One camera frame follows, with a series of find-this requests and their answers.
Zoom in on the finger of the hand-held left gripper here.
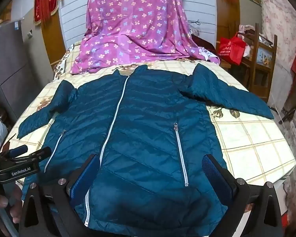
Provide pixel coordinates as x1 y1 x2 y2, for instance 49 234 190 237
27 146 52 161
8 145 29 157

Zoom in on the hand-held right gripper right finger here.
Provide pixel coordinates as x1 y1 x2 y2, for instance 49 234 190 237
203 154 284 237

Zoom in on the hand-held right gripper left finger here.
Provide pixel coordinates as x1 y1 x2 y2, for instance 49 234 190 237
18 154 100 237

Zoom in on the teal puffer jacket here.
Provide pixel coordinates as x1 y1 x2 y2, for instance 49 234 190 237
17 64 275 229

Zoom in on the pile of clothes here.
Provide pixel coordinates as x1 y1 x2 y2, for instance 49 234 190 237
238 25 260 56

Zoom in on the person's left hand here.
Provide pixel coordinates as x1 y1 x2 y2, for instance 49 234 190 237
0 185 23 229

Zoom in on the checked floral bed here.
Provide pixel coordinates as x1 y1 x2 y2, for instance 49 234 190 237
2 41 296 215

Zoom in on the grey refrigerator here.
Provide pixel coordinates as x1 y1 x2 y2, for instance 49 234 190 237
0 17 52 121

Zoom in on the wooden chair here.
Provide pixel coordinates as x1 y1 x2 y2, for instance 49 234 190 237
247 23 278 102

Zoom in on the red shopping bag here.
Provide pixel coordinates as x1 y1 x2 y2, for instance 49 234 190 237
219 32 247 66

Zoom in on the red banner with gold fringe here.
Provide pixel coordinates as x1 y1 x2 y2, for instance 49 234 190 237
34 0 59 25

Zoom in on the purple floral sheet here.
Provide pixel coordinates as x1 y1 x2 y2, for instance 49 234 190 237
70 0 221 74

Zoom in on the pink floral curtain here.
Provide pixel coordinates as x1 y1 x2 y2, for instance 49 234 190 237
259 0 296 104

